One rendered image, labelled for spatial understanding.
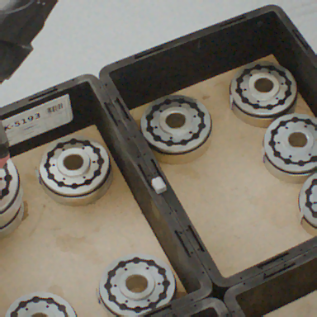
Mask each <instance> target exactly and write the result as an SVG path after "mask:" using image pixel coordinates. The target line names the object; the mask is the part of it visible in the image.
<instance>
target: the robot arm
mask: <svg viewBox="0 0 317 317"><path fill-rule="evenodd" d="M58 1H59V0H0V86H1V85H2V84H3V83H4V81H5V80H7V81H8V80H10V79H11V77H12V75H13V74H14V73H15V72H16V71H17V70H18V69H19V68H20V67H21V65H22V64H23V62H24V61H25V60H26V58H27V57H28V56H29V55H30V53H31V52H32V51H33V50H34V48H33V46H32V43H31V42H32V41H33V40H34V39H35V38H36V37H37V36H38V35H39V34H40V33H41V31H42V30H43V29H44V26H45V22H46V20H47V18H48V16H49V14H51V12H52V11H53V10H54V8H55V6H56V5H57V2H58ZM8 146H9V141H8V138H7V135H6V132H5V130H4V128H3V125H2V122H1V120H0V170H1V168H2V167H3V166H4V165H5V163H6V162H7V161H8V160H9V159H10V156H9V153H8V149H7V148H8Z"/></svg>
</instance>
